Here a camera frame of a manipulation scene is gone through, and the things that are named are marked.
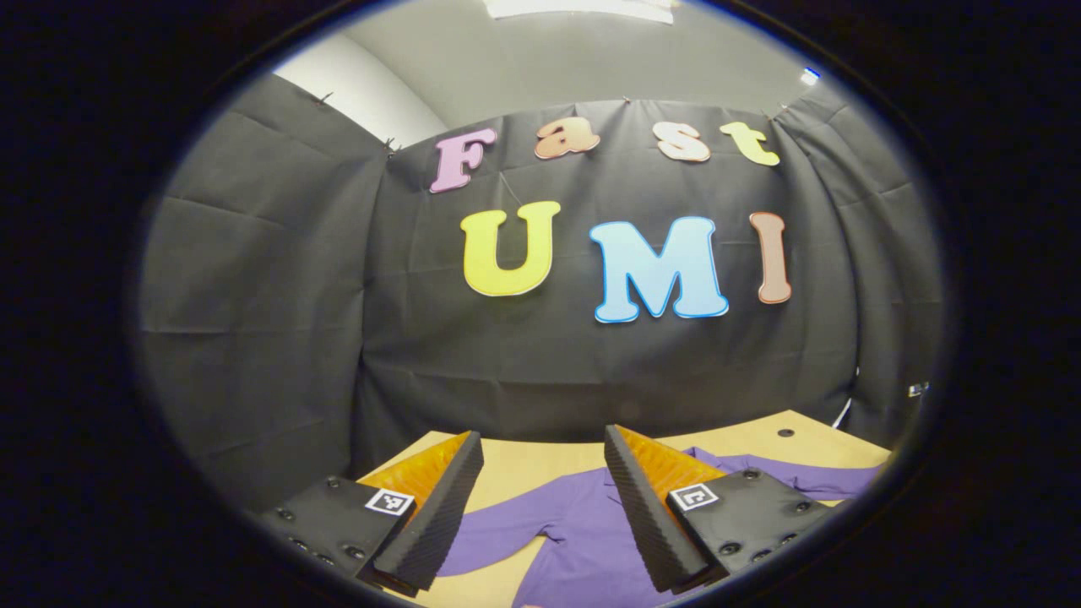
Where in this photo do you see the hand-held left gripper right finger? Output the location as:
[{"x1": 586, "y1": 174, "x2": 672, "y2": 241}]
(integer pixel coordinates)
[{"x1": 603, "y1": 424, "x2": 835, "y2": 594}]

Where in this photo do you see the black backdrop cloth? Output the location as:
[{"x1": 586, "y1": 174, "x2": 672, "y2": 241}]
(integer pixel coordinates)
[{"x1": 135, "y1": 72, "x2": 945, "y2": 512}]

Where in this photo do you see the purple shirt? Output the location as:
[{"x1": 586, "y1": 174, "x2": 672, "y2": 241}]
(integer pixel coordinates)
[{"x1": 435, "y1": 446, "x2": 884, "y2": 608}]

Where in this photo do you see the ceiling light panel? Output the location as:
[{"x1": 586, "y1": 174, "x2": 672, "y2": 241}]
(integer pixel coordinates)
[{"x1": 486, "y1": 0, "x2": 676, "y2": 24}]

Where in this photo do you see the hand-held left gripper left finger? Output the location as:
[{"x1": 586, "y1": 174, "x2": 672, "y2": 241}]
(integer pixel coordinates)
[{"x1": 253, "y1": 431, "x2": 486, "y2": 599}]

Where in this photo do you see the white cable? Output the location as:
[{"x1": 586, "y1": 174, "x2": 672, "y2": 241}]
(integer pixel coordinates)
[{"x1": 831, "y1": 366, "x2": 860, "y2": 429}]

